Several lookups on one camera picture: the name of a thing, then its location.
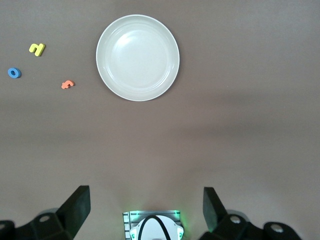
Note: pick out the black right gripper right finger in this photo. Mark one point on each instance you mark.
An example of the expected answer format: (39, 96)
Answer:
(215, 212)

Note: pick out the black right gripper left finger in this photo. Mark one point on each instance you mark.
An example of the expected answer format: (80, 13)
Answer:
(75, 207)

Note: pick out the orange foam letter f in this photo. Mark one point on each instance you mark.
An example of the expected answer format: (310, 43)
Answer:
(67, 85)

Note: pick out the blue foam letter o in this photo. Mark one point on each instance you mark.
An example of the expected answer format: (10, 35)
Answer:
(9, 72)

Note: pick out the yellow foam letter n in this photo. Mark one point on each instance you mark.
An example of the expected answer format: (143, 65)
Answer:
(40, 51)

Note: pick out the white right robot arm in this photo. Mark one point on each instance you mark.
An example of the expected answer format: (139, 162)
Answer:
(152, 228)

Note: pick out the beige brown plate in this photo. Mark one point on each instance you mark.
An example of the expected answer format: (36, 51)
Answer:
(137, 57)

